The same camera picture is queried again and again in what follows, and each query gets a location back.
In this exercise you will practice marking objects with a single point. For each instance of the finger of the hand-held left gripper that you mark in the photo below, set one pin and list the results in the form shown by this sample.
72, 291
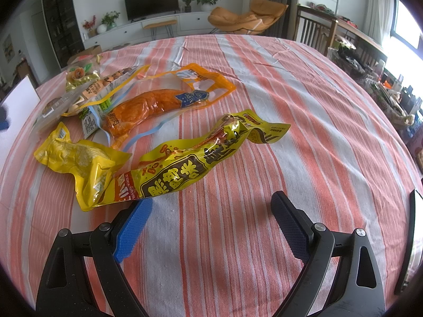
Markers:
4, 120

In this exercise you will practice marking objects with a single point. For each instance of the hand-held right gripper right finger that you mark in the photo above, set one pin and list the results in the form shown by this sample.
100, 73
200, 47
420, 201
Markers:
290, 228

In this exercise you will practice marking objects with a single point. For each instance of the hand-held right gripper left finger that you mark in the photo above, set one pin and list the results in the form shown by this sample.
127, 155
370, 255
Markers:
132, 231

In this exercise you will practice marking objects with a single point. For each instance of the white cardboard box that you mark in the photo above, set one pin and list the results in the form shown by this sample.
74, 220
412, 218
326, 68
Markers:
19, 92

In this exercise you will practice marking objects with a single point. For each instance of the long yellow red-label snack packet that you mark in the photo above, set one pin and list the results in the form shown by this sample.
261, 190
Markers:
185, 168

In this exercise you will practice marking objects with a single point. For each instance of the plain yellow snack packet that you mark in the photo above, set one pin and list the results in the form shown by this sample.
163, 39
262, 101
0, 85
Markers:
79, 158

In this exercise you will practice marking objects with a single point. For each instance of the green-edged clear snack packet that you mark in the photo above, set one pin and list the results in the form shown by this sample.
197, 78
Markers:
89, 122

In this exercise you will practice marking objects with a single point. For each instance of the gold foil snack packet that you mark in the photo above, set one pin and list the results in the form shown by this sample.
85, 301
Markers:
81, 72

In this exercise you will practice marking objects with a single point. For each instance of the clear brown-snack packet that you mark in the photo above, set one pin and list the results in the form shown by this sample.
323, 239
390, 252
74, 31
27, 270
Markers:
109, 82

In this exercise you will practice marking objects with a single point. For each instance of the orange-edged clear chicken leg packet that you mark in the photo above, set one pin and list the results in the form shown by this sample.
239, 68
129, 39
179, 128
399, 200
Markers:
148, 109

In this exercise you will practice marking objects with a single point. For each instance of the orange striped tablecloth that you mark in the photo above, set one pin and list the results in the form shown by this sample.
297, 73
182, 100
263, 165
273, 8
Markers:
264, 122

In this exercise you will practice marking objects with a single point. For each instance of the dark display cabinet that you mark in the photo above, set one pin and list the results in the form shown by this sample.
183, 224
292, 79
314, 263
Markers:
62, 19

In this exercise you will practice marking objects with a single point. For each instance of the red flowers in vase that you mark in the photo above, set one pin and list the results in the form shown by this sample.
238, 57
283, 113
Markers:
89, 24

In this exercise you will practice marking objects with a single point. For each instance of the round white vase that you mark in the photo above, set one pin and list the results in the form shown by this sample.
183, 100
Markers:
101, 28

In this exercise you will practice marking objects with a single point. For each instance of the pile of assorted clutter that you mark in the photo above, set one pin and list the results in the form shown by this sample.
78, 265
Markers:
390, 89

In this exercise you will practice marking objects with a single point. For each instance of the small wooden bench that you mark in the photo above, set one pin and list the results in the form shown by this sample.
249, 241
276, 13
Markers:
160, 24

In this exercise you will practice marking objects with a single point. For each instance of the black television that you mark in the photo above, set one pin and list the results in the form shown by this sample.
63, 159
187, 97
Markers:
150, 3

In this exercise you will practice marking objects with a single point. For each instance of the white television cabinet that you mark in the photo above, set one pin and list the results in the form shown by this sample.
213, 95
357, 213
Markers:
195, 23

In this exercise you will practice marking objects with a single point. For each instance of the orange lounge chair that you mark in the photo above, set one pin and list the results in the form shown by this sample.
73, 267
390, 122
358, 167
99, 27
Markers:
244, 16

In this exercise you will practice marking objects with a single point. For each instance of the small dark-pot plant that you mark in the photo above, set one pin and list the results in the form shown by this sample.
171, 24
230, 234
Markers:
187, 5

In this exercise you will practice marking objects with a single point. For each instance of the window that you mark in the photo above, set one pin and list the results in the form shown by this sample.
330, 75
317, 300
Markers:
408, 26

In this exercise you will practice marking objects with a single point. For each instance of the white curtain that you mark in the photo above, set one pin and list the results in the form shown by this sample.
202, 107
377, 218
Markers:
380, 10

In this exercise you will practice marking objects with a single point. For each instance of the framed wall picture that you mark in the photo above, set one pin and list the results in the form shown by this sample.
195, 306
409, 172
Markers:
8, 49

